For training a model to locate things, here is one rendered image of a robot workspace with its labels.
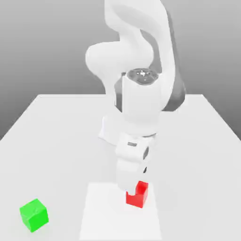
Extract small green cube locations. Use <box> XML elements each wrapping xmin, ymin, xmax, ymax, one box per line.
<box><xmin>19</xmin><ymin>198</ymin><xmax>49</xmax><ymax>233</ymax></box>

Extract small red cube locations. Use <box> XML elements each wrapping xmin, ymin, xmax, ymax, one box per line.
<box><xmin>125</xmin><ymin>180</ymin><xmax>149</xmax><ymax>209</ymax></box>

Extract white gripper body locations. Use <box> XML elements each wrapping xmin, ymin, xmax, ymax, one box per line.
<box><xmin>116</xmin><ymin>158</ymin><xmax>144</xmax><ymax>191</ymax></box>

